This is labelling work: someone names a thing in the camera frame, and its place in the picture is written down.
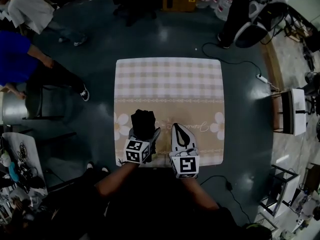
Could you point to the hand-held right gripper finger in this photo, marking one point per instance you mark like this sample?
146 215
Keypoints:
192 144
173 139

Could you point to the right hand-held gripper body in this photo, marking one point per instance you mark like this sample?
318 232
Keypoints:
186 165

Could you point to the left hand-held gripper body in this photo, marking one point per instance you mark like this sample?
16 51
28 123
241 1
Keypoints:
136 151

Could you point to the black cloth item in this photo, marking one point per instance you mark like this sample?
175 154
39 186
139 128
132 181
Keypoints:
142 122

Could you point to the person's left forearm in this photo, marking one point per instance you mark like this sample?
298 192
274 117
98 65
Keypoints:
115 181

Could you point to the person's right forearm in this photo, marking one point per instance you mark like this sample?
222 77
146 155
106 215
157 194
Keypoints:
200 196

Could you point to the person's shoe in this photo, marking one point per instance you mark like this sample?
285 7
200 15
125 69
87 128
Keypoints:
90 164
105 169

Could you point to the beige checked table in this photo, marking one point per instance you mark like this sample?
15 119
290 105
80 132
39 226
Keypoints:
170 84

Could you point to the person's black clothing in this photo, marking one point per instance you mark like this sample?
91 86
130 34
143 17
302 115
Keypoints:
155 214

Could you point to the brown wooden stool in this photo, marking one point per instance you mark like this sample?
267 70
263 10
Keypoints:
280 111

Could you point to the white power strip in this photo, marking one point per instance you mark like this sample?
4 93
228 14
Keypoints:
262 78

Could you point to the white upright cabinet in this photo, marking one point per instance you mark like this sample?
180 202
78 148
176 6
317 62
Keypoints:
298 111

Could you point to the cluttered white table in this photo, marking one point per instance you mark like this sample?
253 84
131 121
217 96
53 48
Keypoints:
22 164

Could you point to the white black rounded machine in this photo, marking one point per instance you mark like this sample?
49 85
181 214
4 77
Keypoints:
260 24

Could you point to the black frame rack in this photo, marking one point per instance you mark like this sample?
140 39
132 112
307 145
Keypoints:
282 189

